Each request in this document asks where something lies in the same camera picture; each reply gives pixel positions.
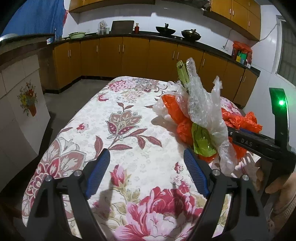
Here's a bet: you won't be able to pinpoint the clear and orange trash bundle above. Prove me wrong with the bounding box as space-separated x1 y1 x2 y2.
152 58 262 175

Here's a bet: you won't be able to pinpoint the lower orange kitchen cabinets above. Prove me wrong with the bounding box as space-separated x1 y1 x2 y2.
39 33 260 107

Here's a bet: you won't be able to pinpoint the right hand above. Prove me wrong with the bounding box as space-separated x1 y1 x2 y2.
264 172 295 213

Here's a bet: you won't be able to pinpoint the barred window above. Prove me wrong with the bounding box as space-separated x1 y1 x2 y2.
276 16 295 86

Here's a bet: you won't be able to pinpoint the floral table cloth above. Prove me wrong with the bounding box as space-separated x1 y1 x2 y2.
22 77 206 240

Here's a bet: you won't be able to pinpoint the red bag of bottles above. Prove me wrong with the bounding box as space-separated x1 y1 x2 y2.
231 41 252 66

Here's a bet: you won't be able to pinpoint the white counter with flower decal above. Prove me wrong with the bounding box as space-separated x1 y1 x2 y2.
0 34 53 189

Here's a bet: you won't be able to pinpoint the black wok with lid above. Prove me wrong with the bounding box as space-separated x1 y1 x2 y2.
181 29 201 42

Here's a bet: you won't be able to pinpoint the green enamel pot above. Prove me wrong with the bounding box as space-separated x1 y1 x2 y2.
69 32 85 39

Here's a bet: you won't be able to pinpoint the red bottle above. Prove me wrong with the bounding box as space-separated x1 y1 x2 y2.
134 23 139 34

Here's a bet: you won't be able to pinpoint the glass jar on counter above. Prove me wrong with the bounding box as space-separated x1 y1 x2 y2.
98 20 109 35

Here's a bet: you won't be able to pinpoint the dark cutting board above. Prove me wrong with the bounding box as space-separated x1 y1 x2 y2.
111 20 134 35

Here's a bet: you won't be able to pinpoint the blue hanging cloth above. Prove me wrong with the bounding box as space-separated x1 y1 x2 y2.
1 1 67 39

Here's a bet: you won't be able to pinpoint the upper orange wall cabinets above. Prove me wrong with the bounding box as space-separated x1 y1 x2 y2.
69 0 261 41

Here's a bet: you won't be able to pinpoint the black wok with handle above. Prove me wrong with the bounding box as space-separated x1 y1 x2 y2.
156 23 176 36

